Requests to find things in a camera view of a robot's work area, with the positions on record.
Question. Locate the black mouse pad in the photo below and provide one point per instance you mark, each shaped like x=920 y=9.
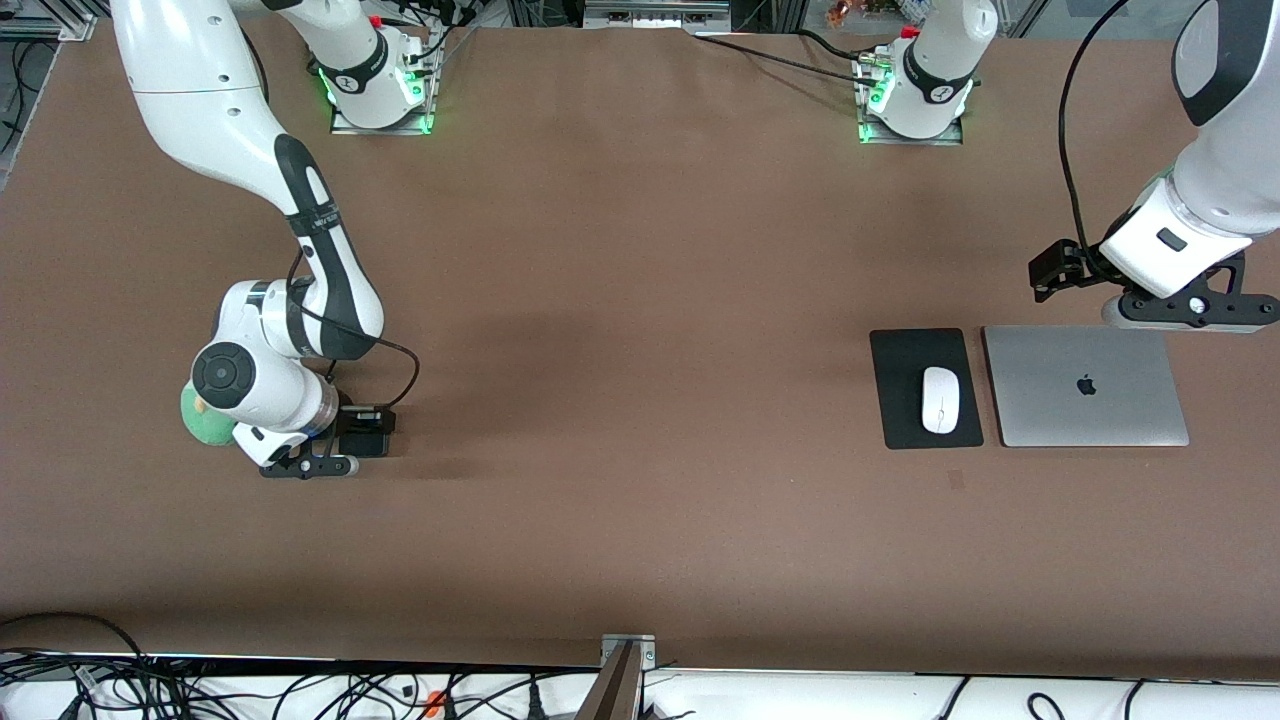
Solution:
x=898 y=400

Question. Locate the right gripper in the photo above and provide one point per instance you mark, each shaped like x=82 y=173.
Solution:
x=352 y=424

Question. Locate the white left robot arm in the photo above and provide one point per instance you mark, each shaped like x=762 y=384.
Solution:
x=935 y=60

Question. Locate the metal bracket with dark post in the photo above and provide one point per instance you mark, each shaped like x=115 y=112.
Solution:
x=625 y=690

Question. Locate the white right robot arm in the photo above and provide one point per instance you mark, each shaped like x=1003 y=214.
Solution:
x=200 y=100

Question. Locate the metal base plate of right arm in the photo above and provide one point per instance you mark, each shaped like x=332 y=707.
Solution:
x=380 y=131

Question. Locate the aluminium frame profile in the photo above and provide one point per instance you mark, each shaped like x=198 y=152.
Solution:
x=40 y=22

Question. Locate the white computer mouse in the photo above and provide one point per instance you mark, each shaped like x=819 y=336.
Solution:
x=941 y=400

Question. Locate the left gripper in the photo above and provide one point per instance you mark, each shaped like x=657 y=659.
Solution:
x=1080 y=262

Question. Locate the green plush toy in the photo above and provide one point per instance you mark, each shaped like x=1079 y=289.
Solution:
x=203 y=425

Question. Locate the grey metal box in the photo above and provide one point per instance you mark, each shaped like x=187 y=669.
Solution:
x=655 y=12

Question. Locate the silver closed laptop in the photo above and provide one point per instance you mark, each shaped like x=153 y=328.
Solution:
x=1050 y=400

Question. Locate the metal base plate of left arm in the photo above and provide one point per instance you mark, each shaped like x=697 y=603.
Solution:
x=915 y=141

